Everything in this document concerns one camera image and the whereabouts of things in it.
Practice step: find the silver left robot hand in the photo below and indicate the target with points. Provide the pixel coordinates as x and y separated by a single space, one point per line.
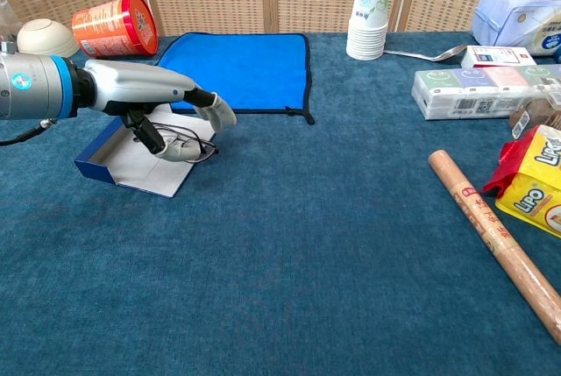
131 82

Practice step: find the black wire eyeglasses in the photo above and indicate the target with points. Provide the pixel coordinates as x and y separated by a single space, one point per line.
199 137

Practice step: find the blue cardboard glasses case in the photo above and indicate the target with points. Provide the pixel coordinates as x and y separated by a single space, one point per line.
144 174

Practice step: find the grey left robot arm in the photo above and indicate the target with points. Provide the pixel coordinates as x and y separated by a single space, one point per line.
35 87

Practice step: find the orange canister with red lid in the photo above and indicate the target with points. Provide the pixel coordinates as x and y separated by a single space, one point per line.
114 25

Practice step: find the cream bowl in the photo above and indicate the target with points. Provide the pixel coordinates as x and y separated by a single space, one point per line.
48 38

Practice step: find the blue cloth with black trim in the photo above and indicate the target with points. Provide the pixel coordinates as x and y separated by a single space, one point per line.
254 69

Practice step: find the stack of white paper cups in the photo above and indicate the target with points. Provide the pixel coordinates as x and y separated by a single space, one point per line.
368 21

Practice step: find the metal spoon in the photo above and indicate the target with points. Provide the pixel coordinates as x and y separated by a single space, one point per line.
456 51

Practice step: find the pastel tissue multipack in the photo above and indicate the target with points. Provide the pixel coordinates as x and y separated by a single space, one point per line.
460 91

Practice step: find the small white and red box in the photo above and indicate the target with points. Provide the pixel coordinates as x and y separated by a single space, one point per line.
495 57

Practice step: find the large white-blue tissue pack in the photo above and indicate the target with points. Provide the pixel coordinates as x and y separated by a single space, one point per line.
513 16

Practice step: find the brown clear-wrapped box pack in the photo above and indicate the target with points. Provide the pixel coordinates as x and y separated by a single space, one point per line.
534 113

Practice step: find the yellow Lipo snack bag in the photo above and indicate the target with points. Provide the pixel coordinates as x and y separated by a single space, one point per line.
534 187

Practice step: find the blue bottle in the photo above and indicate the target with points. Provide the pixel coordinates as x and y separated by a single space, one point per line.
558 55

